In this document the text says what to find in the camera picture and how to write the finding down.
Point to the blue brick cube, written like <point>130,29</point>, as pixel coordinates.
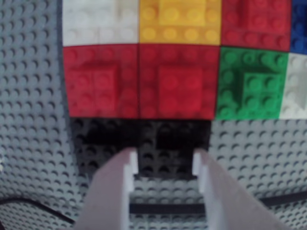
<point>299,28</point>

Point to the black brick cube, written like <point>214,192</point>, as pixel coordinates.
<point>165,163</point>

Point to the long grey brick strip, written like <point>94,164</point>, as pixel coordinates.
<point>60,24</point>
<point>168,209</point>

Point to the red brick cube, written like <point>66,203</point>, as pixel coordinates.
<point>178,86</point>
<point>256,24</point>
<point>100,83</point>

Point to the green brick cube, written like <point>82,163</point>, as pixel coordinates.
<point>251,91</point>

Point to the white brick cube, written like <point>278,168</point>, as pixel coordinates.
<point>100,21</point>
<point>296,91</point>

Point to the yellow brick cube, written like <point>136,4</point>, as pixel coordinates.
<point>180,21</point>

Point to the grey studded baseplate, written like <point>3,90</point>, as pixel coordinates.
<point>24,95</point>

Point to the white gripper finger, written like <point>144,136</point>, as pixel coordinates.
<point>108,191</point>
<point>227,203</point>

